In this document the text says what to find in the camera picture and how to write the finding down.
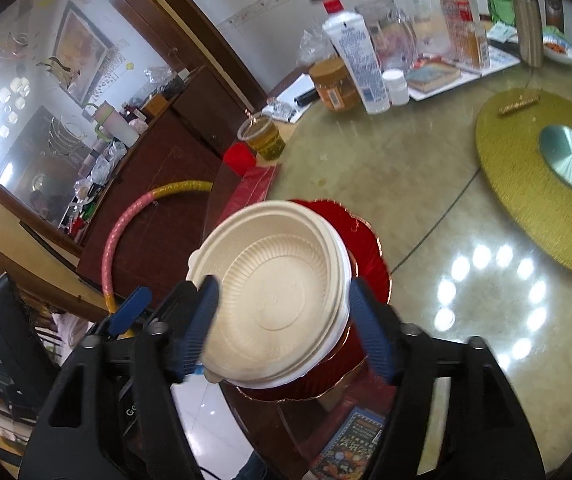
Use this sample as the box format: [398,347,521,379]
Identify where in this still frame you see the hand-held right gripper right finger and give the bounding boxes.
[348,276,547,480]

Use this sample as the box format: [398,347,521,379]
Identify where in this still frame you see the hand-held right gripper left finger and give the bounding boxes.
[18,275,220,480]

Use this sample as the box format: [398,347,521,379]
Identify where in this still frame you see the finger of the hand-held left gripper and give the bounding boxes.
[97,286,153,339]

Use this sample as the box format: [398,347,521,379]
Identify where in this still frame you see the red plate with gold lettering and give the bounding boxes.
[236,199,393,403]

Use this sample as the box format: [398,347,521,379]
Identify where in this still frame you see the pink and yellow hula hoop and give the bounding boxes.
[102,180,214,342]

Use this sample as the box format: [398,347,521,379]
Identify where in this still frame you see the blue printed box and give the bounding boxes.
[311,406,387,480]

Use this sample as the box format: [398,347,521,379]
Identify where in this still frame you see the black monitor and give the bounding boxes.
[0,272,63,403]

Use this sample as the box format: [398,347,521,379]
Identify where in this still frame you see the red gift box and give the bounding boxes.
[226,165,278,222]

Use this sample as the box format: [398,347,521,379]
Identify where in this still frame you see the wooden sideboard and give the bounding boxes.
[76,65,269,288]

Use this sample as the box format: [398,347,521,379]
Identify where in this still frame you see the plastic cup of tea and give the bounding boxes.
[237,112,287,162]

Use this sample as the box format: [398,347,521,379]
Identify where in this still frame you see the gold round mat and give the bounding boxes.
[475,89,572,279]

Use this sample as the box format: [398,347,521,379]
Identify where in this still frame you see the small white bottle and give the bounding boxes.
[382,69,411,106]

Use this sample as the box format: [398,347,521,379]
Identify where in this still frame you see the peanut butter jar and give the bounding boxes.
[308,57,362,113]

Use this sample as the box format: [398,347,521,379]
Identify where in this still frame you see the white paper sheets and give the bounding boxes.
[266,72,318,124]

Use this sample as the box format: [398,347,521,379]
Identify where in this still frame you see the old worn book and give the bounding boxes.
[406,62,463,94]

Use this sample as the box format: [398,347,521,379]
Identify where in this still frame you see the round metal disc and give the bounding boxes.
[538,125,572,194]

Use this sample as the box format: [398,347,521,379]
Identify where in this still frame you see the white lotion tube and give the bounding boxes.
[322,0,392,115]

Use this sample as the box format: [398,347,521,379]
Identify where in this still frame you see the printed paper sheet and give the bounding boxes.
[408,45,523,102]

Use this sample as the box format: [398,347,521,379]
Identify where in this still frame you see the glass pitcher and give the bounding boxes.
[355,0,418,74]

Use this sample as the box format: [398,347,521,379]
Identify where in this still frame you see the amber jar with orange label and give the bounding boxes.
[436,0,490,69]

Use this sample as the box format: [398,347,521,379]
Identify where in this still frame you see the clear plastic bag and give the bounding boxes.
[406,0,469,61]

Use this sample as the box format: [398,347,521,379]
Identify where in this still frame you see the plate of food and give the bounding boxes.
[541,27,572,64]

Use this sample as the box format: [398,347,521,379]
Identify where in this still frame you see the stainless steel thermos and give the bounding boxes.
[510,0,547,67]

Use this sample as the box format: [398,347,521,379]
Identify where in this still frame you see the pink tumbler with green handle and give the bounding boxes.
[83,102,143,147]

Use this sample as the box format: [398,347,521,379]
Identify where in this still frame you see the large wall mirror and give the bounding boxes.
[0,0,179,243]

